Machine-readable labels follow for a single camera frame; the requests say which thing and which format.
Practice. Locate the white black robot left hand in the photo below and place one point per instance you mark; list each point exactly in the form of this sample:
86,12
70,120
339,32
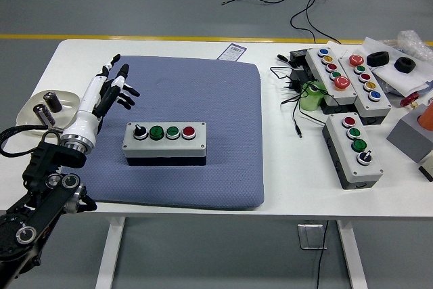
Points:
84,116

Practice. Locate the black power adapter block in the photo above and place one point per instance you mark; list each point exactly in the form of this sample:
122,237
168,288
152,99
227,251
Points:
301,74
297,55

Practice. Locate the small red part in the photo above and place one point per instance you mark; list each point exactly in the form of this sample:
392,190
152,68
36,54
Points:
408,100

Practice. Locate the orange cylinder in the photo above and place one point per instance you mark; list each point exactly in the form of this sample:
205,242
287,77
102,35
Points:
427,118

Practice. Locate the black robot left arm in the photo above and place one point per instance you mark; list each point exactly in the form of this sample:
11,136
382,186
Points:
47,194

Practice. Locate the white table leg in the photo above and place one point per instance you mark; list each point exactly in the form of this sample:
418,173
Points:
353,258
110,255

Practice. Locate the metal floor socket plate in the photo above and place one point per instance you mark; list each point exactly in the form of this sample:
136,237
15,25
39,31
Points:
309,236

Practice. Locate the green tape roll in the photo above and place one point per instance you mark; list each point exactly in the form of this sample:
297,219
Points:
309,103

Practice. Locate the grey five-button control box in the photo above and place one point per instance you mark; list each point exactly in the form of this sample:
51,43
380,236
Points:
341,94
379,108

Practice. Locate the beige plate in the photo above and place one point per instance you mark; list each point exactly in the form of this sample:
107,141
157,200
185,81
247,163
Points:
28,113

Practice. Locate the clear plastic bag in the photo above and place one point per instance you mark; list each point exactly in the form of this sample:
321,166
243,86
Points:
412,43

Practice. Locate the purple white barcode label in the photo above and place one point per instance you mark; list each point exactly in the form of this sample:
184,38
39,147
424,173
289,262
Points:
231,52

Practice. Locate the grey block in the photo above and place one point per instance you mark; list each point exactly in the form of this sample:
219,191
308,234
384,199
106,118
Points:
406,136

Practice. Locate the blue-grey padded mat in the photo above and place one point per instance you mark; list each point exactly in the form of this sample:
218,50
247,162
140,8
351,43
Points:
220,116

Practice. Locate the black plug adapter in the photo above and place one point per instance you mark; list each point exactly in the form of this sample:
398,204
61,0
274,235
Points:
294,85

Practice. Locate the grey four-button control box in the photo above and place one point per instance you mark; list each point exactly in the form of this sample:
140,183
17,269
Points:
368,174
162,148

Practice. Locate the white paper sheet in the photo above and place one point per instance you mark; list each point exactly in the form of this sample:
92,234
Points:
402,79

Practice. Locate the small white black box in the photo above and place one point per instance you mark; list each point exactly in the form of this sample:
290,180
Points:
428,167

